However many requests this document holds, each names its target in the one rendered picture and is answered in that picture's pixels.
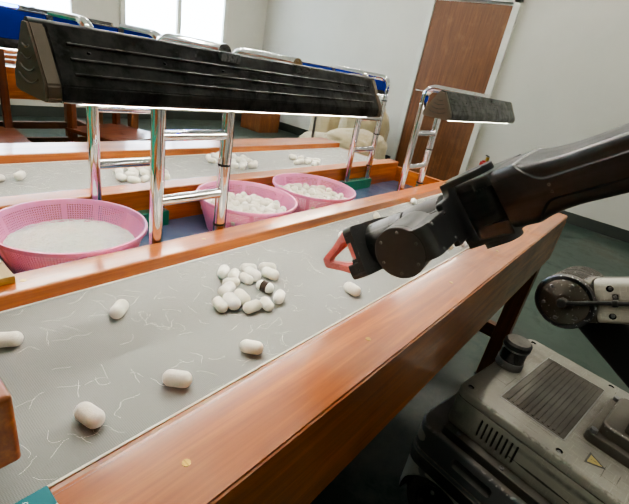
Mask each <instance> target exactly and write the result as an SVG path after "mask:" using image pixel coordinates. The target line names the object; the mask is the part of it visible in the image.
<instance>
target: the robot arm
mask: <svg viewBox="0 0 629 504"><path fill-rule="evenodd" d="M439 188H440V190H441V192H442V194H443V195H439V196H437V197H435V198H432V199H430V200H427V201H425V202H422V203H420V204H418V205H415V206H413V207H410V208H408V209H406V210H404V212H398V213H396V214H393V215H391V216H386V217H380V218H376V219H373V220H369V221H366V222H363V223H361V224H357V225H353V226H350V227H348V228H346V229H343V231H342V233H341V234H340V236H339V238H338V239H337V241H336V242H335V244H334V246H333V247H332V248H331V250H330V251H329V252H328V253H327V255H326V256H325V257H324V258H323V261H324V263H325V266H326V268H330V269H335V270H340V271H344V272H347V273H350V274H351V276H352V278H353V279H354V280H356V279H360V278H363V277H366V276H369V275H371V274H373V273H375V272H377V271H379V270H382V269H384V270H385V271H386V272H388V273H389V274H391V275H393V276H395V277H398V278H411V277H414V276H416V275H417V274H419V273H420V272H421V271H422V269H423V268H424V267H425V266H426V265H427V264H428V263H429V262H430V261H431V260H432V259H435V258H437V257H439V256H441V255H443V254H444V253H445V252H446V251H447V250H448V249H449V248H450V247H451V246H452V245H453V244H454V245H455V247H457V246H460V245H462V244H463V243H464V242H465V241H466V242H467V244H468V245H469V247H470V249H473V248H476V247H479V246H482V245H486V247H487V249H489V248H493V247H496V246H499V245H502V244H505V243H508V242H511V241H513V240H515V239H517V238H519V237H520V236H522V235H523V234H524V231H523V229H522V228H524V227H525V226H527V225H531V224H536V223H540V222H543V221H544V220H546V219H547V218H549V217H551V216H552V215H554V214H557V213H559V212H561V211H564V210H566V209H569V208H572V207H575V206H578V205H581V204H584V203H588V202H592V201H596V200H600V199H605V198H609V197H613V196H617V195H621V194H626V193H629V123H627V124H624V125H622V126H619V127H616V128H614V129H611V130H608V131H606V132H603V133H600V134H598V135H595V136H592V137H590V138H587V139H584V140H581V141H577V142H574V143H570V144H566V145H561V146H556V147H550V148H537V149H534V150H532V151H529V152H527V153H524V154H522V155H521V154H518V155H516V156H513V157H511V158H508V159H506V160H504V161H501V162H499V163H496V164H494V165H493V163H492V161H486V162H485V163H483V164H481V165H479V166H477V167H474V168H472V169H470V170H468V171H466V172H464V173H462V174H459V175H457V176H455V177H452V178H451V179H449V180H447V181H446V182H445V183H443V184H442V185H441V186H439ZM347 246H348V248H349V251H350V254H351V256H352V259H353V260H352V262H350V261H336V260H335V257H336V256H337V255H338V254H339V253H340V252H341V251H342V250H344V249H345V248H346V247H347Z"/></svg>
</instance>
